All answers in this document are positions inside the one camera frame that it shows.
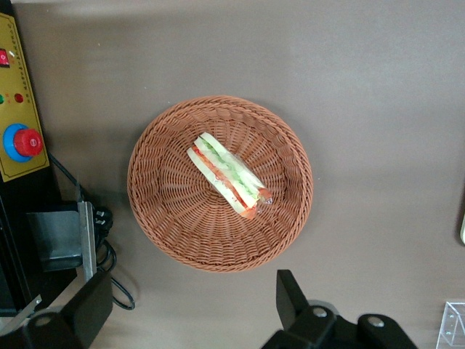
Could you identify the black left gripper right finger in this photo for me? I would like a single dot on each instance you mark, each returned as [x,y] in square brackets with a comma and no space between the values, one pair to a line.
[290,301]

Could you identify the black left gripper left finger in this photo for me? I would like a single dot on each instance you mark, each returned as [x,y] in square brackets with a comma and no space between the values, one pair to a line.
[85,309]

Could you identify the plastic-wrapped triangle sandwich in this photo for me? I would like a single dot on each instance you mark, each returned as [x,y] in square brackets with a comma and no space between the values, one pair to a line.
[227,171]

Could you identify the round brown wicker basket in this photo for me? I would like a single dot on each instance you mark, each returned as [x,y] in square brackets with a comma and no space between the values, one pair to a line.
[174,218]

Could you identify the clear acrylic bottle rack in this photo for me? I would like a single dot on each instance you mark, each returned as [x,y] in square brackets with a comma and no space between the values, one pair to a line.
[454,323]

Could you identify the red emergency stop button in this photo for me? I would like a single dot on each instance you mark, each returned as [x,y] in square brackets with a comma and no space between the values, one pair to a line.
[25,142]

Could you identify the black fryer with yellow panel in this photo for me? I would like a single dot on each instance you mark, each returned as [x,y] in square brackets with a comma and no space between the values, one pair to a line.
[22,72]

